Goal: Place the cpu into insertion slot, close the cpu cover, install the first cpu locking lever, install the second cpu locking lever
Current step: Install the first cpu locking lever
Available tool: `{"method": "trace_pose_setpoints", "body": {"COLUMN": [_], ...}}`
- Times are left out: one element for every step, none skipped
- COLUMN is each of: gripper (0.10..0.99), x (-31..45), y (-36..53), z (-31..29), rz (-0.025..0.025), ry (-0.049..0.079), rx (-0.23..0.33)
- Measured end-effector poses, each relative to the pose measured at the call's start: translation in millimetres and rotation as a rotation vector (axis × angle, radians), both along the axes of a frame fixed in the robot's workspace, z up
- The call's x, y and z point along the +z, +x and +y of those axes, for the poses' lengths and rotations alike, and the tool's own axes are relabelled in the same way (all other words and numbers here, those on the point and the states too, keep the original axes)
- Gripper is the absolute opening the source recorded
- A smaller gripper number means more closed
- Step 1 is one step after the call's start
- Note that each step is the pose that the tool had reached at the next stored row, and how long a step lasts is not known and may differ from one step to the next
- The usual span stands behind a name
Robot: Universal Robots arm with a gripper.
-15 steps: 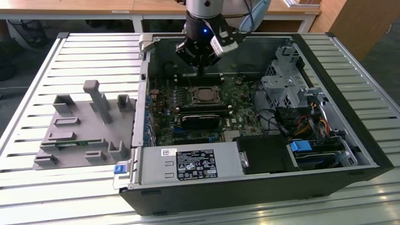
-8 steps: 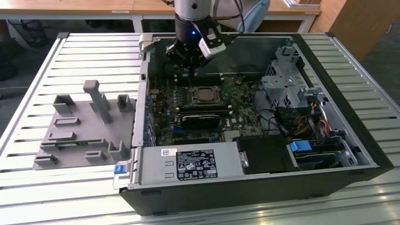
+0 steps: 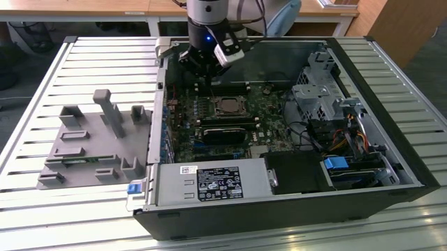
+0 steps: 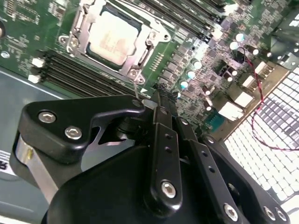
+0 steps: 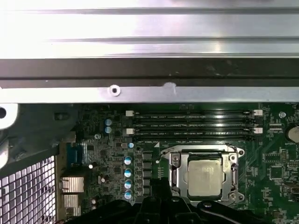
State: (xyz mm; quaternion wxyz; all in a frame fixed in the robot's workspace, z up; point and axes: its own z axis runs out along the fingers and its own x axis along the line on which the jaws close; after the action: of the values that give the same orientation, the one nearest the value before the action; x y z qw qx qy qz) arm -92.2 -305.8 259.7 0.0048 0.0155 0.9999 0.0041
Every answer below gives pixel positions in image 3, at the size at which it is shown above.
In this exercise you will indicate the silver chipset heatsink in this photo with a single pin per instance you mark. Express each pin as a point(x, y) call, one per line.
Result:
point(262, 151)

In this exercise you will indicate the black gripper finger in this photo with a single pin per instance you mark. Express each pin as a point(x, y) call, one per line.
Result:
point(222, 71)
point(194, 62)

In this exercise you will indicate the green motherboard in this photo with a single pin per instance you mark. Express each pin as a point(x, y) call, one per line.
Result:
point(273, 125)

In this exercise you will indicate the blue plastic case latch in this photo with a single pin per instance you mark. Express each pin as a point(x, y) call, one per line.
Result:
point(134, 189)

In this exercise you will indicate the silver power supply with label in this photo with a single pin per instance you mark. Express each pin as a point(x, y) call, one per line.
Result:
point(175, 180)

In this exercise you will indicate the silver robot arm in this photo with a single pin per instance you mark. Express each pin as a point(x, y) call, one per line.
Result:
point(199, 13)

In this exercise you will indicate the black graphics card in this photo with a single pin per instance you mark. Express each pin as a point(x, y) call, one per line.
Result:
point(223, 136)

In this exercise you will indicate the black expansion slot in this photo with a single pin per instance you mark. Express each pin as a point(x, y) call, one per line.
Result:
point(217, 157)

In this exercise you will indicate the CPU socket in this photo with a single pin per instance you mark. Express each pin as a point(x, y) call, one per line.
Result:
point(215, 111)

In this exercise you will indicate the black PC case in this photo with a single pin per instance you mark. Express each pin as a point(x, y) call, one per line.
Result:
point(245, 222)

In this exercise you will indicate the blue disk carrier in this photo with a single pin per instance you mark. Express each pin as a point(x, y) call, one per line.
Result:
point(335, 163)

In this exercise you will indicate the silver topped CPU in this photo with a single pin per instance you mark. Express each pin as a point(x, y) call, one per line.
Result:
point(230, 104)

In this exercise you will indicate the wooden cabinet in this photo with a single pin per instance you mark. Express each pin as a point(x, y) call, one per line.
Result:
point(402, 26)

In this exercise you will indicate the green RAM stick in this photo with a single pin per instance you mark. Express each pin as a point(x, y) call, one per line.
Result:
point(75, 162)

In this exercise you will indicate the black plastic bay cover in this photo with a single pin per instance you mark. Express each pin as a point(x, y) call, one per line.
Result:
point(297, 170)

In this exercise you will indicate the grey parts rack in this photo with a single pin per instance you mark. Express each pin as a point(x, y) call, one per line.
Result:
point(94, 146)

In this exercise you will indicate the RAM slot with white clips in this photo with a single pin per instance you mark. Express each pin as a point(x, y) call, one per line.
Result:
point(227, 125)
point(234, 83)
point(234, 89)
point(227, 121)

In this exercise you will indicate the thin metal locking lever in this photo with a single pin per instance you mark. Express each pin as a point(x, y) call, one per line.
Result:
point(213, 92)

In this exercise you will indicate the silver coin battery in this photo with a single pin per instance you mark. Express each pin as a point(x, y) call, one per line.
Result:
point(266, 90)

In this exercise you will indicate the wooden desk with white frame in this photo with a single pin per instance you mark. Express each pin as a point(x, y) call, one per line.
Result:
point(70, 6)

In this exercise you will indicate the silver metal drive cage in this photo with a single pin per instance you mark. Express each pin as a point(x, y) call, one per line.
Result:
point(311, 91)

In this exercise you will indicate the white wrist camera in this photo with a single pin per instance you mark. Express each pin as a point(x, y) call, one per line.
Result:
point(230, 55)

